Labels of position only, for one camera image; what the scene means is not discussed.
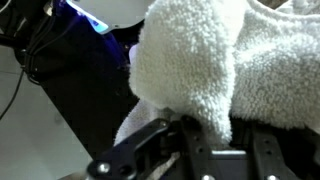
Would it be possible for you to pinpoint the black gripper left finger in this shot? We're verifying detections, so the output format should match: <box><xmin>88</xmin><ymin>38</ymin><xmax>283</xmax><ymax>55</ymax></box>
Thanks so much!
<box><xmin>86</xmin><ymin>114</ymin><xmax>222</xmax><ymax>180</ymax></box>

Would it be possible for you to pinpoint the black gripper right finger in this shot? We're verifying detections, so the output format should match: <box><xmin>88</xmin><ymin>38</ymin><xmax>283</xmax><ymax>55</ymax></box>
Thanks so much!
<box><xmin>249</xmin><ymin>120</ymin><xmax>320</xmax><ymax>180</ymax></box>

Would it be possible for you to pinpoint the white terry towel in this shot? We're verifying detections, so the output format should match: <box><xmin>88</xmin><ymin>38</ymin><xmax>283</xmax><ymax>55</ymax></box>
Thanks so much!
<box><xmin>113</xmin><ymin>0</ymin><xmax>320</xmax><ymax>148</ymax></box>

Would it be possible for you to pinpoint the black perforated mounting board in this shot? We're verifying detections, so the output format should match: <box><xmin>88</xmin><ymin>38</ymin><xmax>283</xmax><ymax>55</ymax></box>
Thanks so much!
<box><xmin>13</xmin><ymin>0</ymin><xmax>145</xmax><ymax>162</ymax></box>

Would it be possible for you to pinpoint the black cable bundle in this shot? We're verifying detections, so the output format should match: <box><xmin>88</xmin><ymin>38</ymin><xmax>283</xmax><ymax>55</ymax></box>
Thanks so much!
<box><xmin>0</xmin><ymin>0</ymin><xmax>69</xmax><ymax>122</ymax></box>

